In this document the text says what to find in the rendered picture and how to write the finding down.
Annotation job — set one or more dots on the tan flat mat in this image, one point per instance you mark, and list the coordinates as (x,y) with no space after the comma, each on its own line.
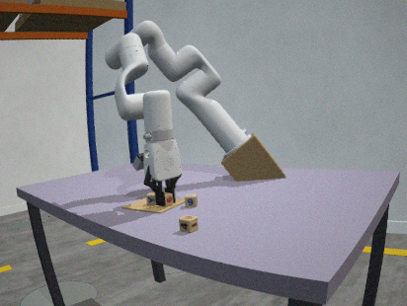
(141,205)

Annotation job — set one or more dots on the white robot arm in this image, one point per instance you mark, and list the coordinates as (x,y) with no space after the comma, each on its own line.
(155,106)

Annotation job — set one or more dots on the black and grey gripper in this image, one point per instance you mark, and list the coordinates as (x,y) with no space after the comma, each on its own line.
(163,163)

